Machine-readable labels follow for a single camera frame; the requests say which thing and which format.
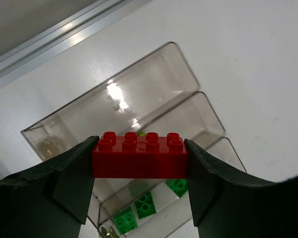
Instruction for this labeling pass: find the small green lego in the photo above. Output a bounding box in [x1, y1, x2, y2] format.
[113, 206, 138, 235]

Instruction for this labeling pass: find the clear container middle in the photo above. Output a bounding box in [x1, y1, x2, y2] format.
[93, 92, 225, 225]

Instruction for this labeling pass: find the lime lego block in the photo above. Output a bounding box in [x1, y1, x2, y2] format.
[137, 132, 146, 137]

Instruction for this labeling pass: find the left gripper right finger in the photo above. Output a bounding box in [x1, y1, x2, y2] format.
[185, 140, 298, 238]

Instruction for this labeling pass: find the clear container left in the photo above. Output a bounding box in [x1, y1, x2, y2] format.
[22, 42, 199, 160]

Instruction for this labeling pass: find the clear container right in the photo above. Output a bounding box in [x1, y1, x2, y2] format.
[96, 136, 248, 238]

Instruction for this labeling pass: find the clear container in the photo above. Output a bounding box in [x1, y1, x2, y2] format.
[96, 136, 248, 238]
[93, 92, 225, 225]
[22, 42, 199, 160]

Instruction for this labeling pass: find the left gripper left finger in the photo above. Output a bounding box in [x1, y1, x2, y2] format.
[0, 136, 99, 238]

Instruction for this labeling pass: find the green square lego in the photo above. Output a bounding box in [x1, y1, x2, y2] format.
[165, 179, 188, 198]

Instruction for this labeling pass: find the aluminium rail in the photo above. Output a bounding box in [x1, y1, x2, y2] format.
[0, 0, 148, 89]

